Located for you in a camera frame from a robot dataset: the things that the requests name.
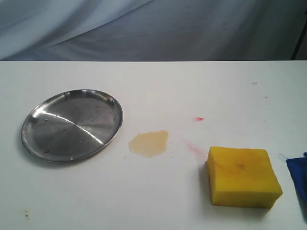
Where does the yellow sponge block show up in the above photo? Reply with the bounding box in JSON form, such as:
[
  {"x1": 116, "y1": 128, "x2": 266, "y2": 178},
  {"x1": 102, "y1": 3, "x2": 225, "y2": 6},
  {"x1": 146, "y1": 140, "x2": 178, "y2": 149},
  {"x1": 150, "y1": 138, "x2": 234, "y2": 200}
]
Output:
[{"x1": 207, "y1": 146, "x2": 283, "y2": 208}]

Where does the beige liquid spill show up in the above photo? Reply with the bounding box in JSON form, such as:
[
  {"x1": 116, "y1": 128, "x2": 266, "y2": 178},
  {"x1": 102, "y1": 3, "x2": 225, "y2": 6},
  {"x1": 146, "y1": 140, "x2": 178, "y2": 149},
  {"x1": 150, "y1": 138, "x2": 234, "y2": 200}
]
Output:
[{"x1": 129, "y1": 130, "x2": 169, "y2": 158}]

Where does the round stainless steel plate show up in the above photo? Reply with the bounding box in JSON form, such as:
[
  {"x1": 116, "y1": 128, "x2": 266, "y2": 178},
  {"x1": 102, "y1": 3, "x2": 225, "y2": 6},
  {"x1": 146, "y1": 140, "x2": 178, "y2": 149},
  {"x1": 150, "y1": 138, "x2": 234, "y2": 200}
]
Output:
[{"x1": 21, "y1": 89, "x2": 124, "y2": 163}]

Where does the grey draped backdrop cloth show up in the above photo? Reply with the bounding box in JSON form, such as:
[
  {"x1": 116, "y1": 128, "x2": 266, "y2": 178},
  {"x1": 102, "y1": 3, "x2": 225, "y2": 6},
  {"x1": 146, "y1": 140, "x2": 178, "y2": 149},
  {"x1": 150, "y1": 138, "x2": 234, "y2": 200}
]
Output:
[{"x1": 0, "y1": 0, "x2": 307, "y2": 61}]

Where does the blue cloth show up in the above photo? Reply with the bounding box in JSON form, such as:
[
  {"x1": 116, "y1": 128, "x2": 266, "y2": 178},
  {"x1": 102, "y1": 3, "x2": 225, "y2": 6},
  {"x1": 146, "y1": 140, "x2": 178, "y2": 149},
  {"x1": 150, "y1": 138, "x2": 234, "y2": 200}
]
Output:
[{"x1": 286, "y1": 152, "x2": 307, "y2": 211}]

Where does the black tripod leg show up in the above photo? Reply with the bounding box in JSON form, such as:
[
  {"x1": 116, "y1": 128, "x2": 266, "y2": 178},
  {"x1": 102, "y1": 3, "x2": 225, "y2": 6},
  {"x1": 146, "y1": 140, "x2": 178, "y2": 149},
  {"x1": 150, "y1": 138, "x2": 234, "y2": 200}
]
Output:
[{"x1": 290, "y1": 23, "x2": 307, "y2": 60}]

